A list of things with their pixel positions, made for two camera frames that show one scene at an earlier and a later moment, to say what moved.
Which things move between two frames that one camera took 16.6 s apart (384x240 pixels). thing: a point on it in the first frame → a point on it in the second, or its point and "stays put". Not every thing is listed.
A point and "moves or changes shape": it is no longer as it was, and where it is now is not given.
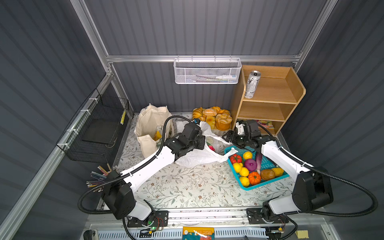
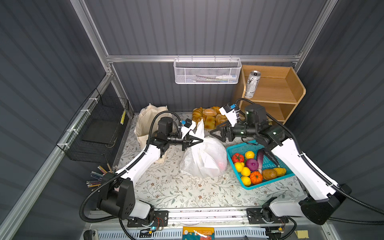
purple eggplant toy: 259,156 stays put
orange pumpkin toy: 254,178 stays put
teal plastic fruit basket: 253,169 stays put
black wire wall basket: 91,137 stays put
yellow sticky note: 302,234 stays put
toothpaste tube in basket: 229,77 stays put
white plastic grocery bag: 216,148 moves or changes shape
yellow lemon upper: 238,166 stays put
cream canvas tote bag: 147,122 stays put
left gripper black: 200,138 → 191,138
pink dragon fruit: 211,147 → 221,165
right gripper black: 233,139 → 229,137
